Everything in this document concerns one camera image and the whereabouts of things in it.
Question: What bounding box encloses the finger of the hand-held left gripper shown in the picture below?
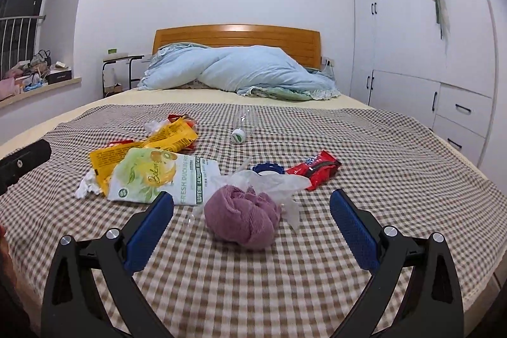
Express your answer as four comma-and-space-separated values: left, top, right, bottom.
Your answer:
0, 140, 52, 196

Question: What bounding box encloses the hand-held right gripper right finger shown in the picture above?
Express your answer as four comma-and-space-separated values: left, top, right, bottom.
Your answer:
329, 188, 465, 338

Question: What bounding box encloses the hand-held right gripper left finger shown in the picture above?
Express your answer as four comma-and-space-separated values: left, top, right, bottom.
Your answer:
41, 191, 175, 338

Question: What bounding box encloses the green and yellow food pouch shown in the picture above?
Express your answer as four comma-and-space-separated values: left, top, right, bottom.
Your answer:
107, 147, 220, 207

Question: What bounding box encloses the red and black snack wrapper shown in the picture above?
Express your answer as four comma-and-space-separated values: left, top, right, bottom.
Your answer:
284, 150, 342, 192

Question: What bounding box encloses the clear plastic bag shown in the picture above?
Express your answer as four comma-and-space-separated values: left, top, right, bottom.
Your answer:
218, 169, 311, 233

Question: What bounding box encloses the purple cloth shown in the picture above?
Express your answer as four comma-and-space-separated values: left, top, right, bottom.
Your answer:
203, 184, 282, 252

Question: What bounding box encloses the long yellow snack bag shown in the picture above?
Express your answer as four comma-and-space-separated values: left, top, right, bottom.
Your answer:
89, 117, 199, 194

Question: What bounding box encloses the white plastic bag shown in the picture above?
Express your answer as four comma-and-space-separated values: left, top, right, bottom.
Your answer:
144, 119, 172, 133

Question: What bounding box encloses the blue jar lid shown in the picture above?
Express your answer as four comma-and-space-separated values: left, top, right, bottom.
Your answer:
252, 162, 286, 178

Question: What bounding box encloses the clear plastic bottle white cap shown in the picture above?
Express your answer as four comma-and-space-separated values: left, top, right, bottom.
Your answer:
231, 108, 260, 145

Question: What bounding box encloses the crumpled white tissue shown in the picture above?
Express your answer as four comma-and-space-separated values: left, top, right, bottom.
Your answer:
75, 169, 104, 201

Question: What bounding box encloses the pink cloth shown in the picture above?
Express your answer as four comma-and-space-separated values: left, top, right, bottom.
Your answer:
0, 77, 24, 99

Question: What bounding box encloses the brown checked blanket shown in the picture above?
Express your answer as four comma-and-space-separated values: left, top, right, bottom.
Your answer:
0, 102, 502, 338

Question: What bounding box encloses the wooden windowsill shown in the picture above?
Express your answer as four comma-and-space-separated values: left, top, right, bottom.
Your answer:
0, 77, 82, 109

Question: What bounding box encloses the black box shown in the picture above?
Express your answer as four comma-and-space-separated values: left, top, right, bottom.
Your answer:
47, 69, 73, 84

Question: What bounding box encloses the handbag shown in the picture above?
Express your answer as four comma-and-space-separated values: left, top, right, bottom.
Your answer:
32, 50, 52, 69

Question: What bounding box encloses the white wardrobe drawer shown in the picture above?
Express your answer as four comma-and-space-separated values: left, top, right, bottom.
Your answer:
437, 82, 494, 138
432, 115, 488, 161

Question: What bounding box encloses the metal window railing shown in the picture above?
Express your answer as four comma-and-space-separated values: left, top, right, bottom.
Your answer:
0, 15, 46, 77

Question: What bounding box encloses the light blue duvet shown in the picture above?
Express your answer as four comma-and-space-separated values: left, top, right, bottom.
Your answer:
137, 42, 341, 101

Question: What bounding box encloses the white wardrobe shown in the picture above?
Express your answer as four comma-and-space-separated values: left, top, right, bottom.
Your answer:
348, 0, 502, 168

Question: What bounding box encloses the wooden headboard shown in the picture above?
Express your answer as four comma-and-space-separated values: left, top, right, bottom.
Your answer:
152, 24, 321, 70

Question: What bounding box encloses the hanging wardrobe ornament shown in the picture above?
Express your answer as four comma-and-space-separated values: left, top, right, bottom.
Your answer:
431, 0, 450, 55

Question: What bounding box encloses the black frame side table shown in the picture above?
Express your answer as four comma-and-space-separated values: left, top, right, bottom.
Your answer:
102, 52, 145, 99

